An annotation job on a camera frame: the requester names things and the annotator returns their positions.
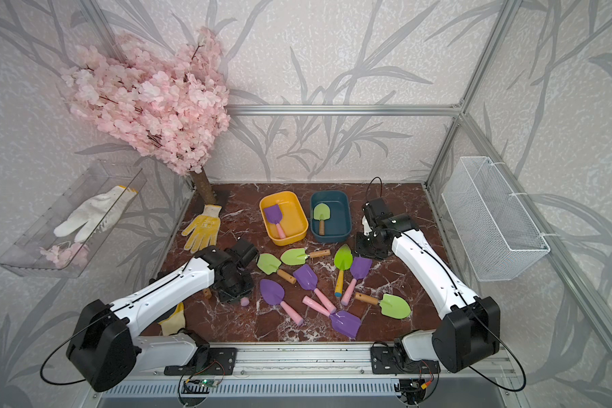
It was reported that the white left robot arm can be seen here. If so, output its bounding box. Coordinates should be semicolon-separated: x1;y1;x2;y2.
66;239;259;392

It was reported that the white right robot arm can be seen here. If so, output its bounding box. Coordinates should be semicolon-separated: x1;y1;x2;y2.
355;198;501;373

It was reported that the dark teal storage box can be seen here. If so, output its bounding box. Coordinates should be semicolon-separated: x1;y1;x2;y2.
309;190;352;243

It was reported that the yellow storage box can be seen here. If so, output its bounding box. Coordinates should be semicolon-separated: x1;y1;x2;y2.
258;190;309;247

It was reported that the yellow rubber glove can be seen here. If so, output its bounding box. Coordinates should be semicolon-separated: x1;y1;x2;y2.
181;205;222;253

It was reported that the black and yellow glove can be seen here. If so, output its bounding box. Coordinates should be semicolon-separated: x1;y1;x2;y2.
159;303;186;336

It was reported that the white cotton glove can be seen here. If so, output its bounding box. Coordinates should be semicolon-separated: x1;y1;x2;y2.
54;185;138;243

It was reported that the pink blossom sprig on shelf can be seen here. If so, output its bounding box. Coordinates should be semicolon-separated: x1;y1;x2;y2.
39;242;90;269

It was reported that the pink cherry blossom tree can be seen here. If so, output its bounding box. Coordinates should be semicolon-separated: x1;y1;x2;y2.
61;27;231;204

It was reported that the purple square shovel pink handle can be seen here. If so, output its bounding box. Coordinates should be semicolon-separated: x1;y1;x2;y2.
341;257;372;306
293;265;337;313
302;296;362;339

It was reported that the green trowel yellow handle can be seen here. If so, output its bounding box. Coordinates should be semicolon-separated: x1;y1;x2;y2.
334;244;353;298

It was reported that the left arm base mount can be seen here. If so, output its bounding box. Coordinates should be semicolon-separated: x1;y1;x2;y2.
163;329;237;377

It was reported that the white wire mesh basket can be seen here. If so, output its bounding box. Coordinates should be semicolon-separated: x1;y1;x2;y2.
442;156;550;282

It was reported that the aluminium front rail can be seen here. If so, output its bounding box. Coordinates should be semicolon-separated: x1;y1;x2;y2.
85;341;516;381

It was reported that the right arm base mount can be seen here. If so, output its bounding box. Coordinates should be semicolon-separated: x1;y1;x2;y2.
370;338;440;376

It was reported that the clear acrylic wall shelf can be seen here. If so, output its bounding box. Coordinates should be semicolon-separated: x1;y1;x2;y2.
0;160;147;278

